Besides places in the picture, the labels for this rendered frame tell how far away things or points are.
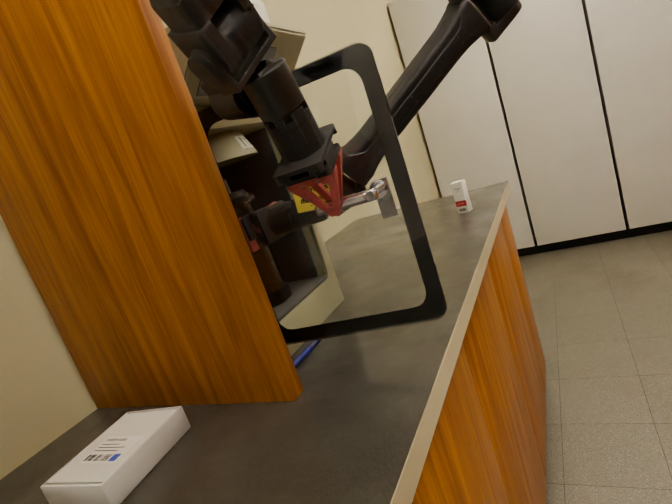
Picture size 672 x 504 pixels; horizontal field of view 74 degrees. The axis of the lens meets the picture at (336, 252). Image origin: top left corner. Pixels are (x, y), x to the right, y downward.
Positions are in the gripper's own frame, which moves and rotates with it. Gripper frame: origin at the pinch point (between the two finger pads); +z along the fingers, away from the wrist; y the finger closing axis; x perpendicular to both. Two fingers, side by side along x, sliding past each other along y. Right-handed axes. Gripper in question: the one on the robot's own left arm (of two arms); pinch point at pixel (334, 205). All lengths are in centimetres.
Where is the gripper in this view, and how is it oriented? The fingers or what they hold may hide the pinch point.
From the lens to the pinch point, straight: 61.0
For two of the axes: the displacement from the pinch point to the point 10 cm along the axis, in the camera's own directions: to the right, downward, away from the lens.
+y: -1.6, 6.6, -7.4
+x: 9.0, -2.2, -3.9
